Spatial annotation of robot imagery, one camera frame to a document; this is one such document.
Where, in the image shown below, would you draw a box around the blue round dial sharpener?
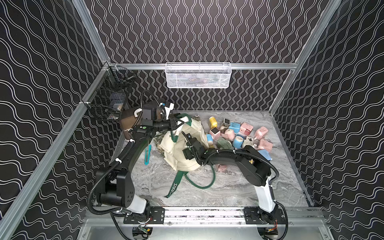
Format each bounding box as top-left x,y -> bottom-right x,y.
206,134 -> 214,146

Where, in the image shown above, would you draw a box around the cream tote bag green handles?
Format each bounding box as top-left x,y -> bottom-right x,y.
158,114 -> 216,198

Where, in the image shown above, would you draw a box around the pink sharpener black face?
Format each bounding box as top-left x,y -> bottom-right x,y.
210,127 -> 221,141

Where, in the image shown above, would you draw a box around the green grey sharpener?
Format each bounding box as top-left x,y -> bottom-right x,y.
216,137 -> 234,150

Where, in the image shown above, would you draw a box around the mauve pink crank sharpener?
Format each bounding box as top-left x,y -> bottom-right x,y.
217,164 -> 228,173

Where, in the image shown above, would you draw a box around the light blue round sharpener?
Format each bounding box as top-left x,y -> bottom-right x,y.
233,136 -> 245,149

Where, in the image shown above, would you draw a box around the blue pencil sharpener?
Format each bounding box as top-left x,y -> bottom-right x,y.
229,122 -> 241,134

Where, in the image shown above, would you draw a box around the cream panda pencil sharpener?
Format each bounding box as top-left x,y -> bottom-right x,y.
242,137 -> 255,148

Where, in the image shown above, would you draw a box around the pink box pencil sharpener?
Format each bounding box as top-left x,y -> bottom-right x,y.
239,122 -> 254,136

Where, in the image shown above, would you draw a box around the pink rounded pencil sharpener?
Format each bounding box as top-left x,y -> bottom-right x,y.
254,127 -> 269,140

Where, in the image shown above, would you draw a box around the light blue box sharpener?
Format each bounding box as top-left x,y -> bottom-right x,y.
258,149 -> 272,161

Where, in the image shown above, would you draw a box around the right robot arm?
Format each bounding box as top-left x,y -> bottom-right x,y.
182,133 -> 284,224

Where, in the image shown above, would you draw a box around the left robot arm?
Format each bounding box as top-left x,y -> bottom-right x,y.
87,97 -> 192,216

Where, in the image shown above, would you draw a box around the teal utility knife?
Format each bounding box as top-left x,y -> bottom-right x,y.
144,145 -> 152,166

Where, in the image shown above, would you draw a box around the white wire basket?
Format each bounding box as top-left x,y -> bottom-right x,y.
165,62 -> 232,89

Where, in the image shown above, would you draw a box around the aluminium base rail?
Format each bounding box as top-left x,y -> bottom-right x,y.
80,205 -> 328,227

